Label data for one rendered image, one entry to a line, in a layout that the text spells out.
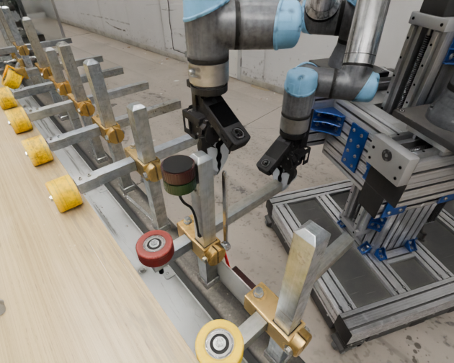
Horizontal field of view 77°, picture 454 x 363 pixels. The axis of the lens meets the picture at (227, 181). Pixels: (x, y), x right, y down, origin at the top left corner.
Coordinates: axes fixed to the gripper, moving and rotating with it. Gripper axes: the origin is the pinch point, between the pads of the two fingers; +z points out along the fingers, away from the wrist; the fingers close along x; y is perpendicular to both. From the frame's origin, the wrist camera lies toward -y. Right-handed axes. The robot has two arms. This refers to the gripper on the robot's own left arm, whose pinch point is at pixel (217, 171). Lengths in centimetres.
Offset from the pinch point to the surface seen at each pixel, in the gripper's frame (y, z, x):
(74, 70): 69, -7, 7
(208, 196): -6.4, -1.1, 7.6
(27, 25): 119, -14, 9
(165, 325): -17.2, 10.6, 25.9
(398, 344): -51, 101, -62
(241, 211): -2.2, 15.3, -6.1
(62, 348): -9.6, 10.6, 40.7
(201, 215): -6.3, 3.1, 9.6
